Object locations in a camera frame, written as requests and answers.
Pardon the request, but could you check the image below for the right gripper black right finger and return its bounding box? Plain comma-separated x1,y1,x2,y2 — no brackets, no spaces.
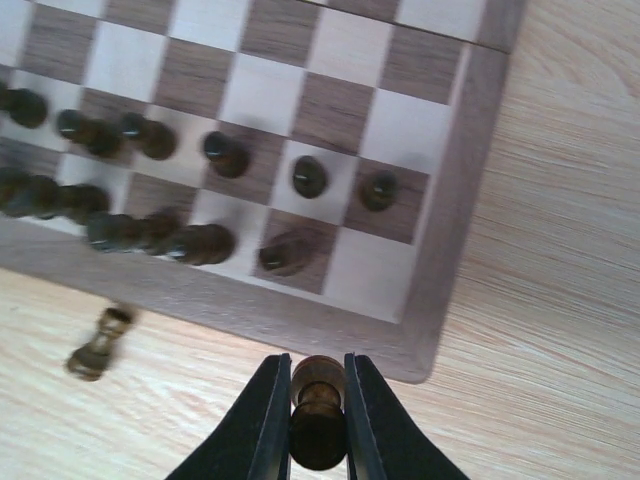
344,353,467,480

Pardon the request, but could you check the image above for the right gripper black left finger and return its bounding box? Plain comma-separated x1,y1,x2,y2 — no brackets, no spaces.
168,354,291,480

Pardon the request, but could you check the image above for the dark chess pawn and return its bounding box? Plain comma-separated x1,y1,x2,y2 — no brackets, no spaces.
291,155,328,199
359,170,398,212
202,131,250,178

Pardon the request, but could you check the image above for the dark chess piece tall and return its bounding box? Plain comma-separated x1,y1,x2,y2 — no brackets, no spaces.
86,209,181,256

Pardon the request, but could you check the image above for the wooden chess board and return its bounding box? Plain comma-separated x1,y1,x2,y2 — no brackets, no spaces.
1,1,525,383

